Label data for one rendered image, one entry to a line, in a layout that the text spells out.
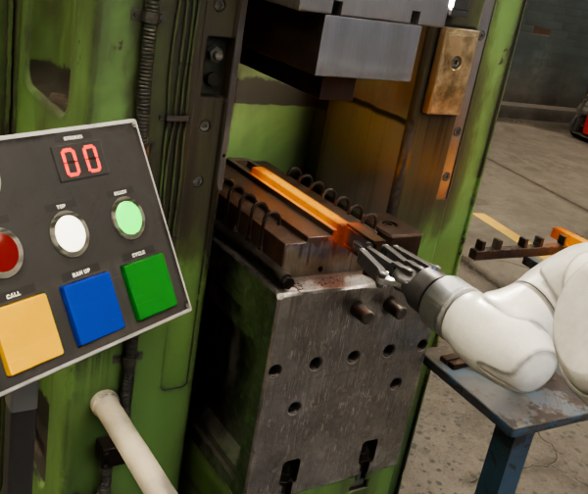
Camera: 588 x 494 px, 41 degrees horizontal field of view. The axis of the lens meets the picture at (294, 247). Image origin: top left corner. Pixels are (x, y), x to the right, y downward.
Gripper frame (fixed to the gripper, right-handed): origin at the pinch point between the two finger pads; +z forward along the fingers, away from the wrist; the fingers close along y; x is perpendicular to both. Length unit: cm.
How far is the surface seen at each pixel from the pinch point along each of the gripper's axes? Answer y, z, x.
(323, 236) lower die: -4.6, 5.3, -1.0
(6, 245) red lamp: -63, -14, 11
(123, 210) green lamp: -46.8, -5.6, 10.7
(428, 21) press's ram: 8.7, 6.8, 37.4
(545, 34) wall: 624, 496, -27
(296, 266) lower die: -9.3, 5.0, -6.3
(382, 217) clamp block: 16.3, 14.5, -2.3
